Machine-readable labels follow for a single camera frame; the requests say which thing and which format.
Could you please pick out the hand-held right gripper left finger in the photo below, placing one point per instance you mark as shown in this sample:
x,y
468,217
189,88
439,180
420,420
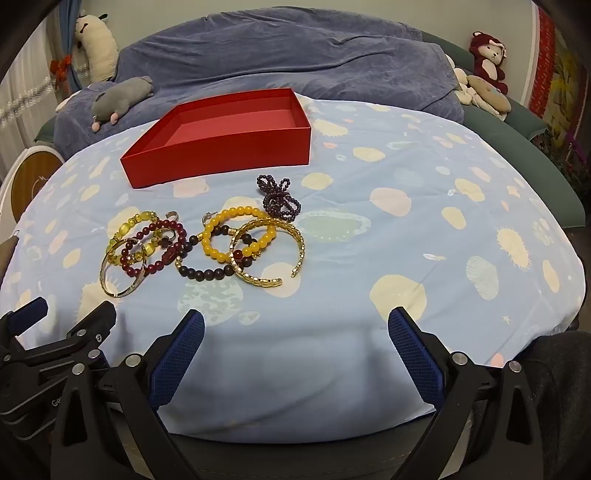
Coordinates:
x,y
180,355

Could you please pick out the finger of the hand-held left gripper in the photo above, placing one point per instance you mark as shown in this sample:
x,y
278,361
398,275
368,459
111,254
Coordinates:
x,y
27,314
94,323

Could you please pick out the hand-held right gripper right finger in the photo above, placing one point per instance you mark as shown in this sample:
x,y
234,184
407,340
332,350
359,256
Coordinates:
x,y
415,355

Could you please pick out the thin gold bangle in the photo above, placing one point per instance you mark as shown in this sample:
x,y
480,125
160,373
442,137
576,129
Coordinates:
x,y
111,291

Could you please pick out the wide gold cuff bangle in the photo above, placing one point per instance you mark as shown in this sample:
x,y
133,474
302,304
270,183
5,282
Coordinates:
x,y
258,280

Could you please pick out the red cardboard box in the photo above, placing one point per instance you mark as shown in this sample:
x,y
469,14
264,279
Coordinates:
x,y
221,157

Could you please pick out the light blue printed sheet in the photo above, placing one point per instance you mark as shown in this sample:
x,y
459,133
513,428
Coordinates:
x,y
369,300

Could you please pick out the round wood-faced white device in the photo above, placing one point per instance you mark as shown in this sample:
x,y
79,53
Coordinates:
x,y
32,180

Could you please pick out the dark cloth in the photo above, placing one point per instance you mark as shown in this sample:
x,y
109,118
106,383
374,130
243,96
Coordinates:
x,y
563,392

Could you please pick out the grey mouse plush toy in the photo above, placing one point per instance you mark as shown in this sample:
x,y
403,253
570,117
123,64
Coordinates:
x,y
120,94

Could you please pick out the green sofa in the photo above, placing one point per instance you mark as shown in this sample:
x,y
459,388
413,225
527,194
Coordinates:
x,y
531,152

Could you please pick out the potted plant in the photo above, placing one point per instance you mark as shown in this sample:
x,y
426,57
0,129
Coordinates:
x,y
570,157

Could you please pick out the beige plush toy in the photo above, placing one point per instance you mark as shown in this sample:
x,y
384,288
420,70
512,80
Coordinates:
x,y
485,94

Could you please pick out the cream plush toy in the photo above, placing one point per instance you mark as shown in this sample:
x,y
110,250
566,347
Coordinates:
x,y
99,50

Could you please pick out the blue curtain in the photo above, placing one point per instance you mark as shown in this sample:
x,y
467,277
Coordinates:
x,y
71,37

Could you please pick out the red monkey plush toy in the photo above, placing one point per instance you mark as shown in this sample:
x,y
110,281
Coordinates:
x,y
485,69

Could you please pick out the blue-grey blanket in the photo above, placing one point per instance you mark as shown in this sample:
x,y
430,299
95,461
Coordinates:
x,y
277,55

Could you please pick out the red wall hanging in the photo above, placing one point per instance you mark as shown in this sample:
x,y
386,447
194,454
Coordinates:
x,y
554,69

